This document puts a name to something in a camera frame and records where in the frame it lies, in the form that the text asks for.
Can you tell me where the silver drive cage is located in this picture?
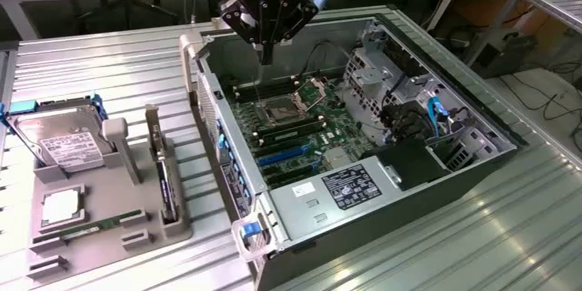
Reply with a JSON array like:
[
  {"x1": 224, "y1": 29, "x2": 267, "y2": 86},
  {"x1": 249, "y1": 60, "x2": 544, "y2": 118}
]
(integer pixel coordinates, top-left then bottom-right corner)
[{"x1": 343, "y1": 45, "x2": 396, "y2": 108}]

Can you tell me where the metal disk bay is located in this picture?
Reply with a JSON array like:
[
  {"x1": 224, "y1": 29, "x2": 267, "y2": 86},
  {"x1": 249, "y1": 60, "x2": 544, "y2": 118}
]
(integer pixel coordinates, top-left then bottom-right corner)
[{"x1": 424, "y1": 136, "x2": 483, "y2": 173}]

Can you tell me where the black plastic air shroud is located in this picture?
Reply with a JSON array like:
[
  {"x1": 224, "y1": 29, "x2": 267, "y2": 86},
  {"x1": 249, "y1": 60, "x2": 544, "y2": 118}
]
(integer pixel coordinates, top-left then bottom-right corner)
[{"x1": 360, "y1": 137, "x2": 449, "y2": 192}]

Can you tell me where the green RAM stick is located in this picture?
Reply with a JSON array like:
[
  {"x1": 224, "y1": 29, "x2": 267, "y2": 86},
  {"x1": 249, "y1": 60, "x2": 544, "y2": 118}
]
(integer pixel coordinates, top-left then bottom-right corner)
[{"x1": 33, "y1": 209, "x2": 141, "y2": 241}]

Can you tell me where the black computer tower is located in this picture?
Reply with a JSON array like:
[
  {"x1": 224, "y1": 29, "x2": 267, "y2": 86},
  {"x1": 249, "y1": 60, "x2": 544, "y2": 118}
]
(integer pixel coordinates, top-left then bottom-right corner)
[{"x1": 472, "y1": 31, "x2": 540, "y2": 79}]

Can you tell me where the CPU socket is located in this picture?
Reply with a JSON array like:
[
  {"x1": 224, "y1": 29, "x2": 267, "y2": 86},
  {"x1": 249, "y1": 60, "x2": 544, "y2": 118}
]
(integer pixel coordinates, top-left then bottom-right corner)
[{"x1": 255, "y1": 95, "x2": 297, "y2": 124}]

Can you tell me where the empty black RAM slot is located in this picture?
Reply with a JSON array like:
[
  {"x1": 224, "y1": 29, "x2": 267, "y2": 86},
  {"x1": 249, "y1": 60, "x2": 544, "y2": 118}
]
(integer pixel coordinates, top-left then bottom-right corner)
[
  {"x1": 231, "y1": 80, "x2": 296, "y2": 96},
  {"x1": 235, "y1": 87, "x2": 299, "y2": 104}
]

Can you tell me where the blue expansion slot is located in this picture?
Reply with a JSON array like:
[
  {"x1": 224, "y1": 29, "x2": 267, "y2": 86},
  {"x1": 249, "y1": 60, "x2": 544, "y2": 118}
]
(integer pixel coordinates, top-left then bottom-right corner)
[{"x1": 256, "y1": 145, "x2": 311, "y2": 166}]

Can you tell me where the grey parts rack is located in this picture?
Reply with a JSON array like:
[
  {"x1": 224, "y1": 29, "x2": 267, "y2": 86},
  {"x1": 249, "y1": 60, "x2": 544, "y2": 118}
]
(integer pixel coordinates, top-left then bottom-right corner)
[{"x1": 25, "y1": 102, "x2": 194, "y2": 280}]

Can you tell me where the black looped cable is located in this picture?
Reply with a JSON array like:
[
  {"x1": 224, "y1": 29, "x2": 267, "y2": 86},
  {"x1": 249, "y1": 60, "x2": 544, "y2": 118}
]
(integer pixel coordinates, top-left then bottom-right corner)
[{"x1": 304, "y1": 41, "x2": 353, "y2": 76}]

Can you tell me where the silver power supply unit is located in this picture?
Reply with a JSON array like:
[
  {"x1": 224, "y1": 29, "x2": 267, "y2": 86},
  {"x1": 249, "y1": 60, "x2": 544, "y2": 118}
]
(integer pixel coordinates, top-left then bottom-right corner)
[{"x1": 267, "y1": 154, "x2": 403, "y2": 243}]

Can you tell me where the metal socket cover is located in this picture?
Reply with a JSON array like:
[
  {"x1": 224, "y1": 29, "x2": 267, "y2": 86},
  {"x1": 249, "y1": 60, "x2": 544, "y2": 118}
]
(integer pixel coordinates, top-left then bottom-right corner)
[{"x1": 289, "y1": 77, "x2": 329, "y2": 108}]

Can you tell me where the silver chipset heat sink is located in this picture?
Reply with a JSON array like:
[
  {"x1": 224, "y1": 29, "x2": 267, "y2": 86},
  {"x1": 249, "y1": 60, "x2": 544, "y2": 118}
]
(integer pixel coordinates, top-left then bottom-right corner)
[{"x1": 323, "y1": 149, "x2": 360, "y2": 170}]

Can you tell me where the thin metal locking lever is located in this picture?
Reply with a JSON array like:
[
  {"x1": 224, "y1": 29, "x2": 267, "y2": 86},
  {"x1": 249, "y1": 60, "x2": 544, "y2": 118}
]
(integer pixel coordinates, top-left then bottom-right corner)
[{"x1": 252, "y1": 65, "x2": 264, "y2": 106}]

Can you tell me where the silver CPU chip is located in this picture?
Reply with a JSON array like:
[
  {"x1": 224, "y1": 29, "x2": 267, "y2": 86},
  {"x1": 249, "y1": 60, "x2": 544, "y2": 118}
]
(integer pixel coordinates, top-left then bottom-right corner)
[{"x1": 41, "y1": 189, "x2": 81, "y2": 223}]

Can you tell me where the black office chair base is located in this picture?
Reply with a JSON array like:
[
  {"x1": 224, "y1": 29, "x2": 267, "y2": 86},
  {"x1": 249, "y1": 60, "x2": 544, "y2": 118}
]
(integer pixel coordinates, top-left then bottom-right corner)
[{"x1": 74, "y1": 0, "x2": 181, "y2": 21}]

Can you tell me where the green motherboard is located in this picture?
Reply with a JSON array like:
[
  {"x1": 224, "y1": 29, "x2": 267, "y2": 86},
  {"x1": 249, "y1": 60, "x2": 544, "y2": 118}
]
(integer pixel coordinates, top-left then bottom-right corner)
[{"x1": 229, "y1": 76, "x2": 360, "y2": 190}]

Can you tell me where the open black PC case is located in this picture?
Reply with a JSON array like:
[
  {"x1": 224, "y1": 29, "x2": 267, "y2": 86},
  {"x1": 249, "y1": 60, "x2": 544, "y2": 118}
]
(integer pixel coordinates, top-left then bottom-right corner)
[{"x1": 178, "y1": 4, "x2": 531, "y2": 284}]

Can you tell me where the installed dark RAM stick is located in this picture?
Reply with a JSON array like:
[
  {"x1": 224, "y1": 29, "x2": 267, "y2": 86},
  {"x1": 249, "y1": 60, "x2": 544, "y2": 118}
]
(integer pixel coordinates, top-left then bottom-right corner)
[
  {"x1": 256, "y1": 123, "x2": 329, "y2": 146},
  {"x1": 252, "y1": 115, "x2": 327, "y2": 137}
]

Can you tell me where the black graphics card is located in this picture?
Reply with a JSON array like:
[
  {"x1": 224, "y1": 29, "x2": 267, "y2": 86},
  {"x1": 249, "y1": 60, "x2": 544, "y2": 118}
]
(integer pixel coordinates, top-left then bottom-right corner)
[{"x1": 144, "y1": 102, "x2": 178, "y2": 224}]

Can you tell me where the blue disk carrier frame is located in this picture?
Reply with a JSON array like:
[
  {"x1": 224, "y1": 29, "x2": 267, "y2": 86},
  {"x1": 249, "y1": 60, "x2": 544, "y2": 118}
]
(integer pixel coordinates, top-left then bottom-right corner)
[{"x1": 0, "y1": 90, "x2": 109, "y2": 169}]

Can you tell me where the silver hard disk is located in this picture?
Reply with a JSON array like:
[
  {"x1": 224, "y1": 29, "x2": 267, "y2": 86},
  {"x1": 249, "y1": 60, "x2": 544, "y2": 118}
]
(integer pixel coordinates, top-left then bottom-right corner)
[{"x1": 13, "y1": 105, "x2": 106, "y2": 173}]

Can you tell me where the blue data wire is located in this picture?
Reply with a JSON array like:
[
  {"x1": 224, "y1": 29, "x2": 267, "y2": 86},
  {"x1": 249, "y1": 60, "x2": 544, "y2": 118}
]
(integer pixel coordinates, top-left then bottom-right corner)
[{"x1": 425, "y1": 95, "x2": 440, "y2": 140}]

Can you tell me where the black power wire bundle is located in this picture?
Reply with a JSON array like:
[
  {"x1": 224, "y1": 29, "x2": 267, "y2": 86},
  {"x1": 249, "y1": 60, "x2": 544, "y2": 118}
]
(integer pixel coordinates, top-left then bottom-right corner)
[{"x1": 380, "y1": 102, "x2": 431, "y2": 142}]

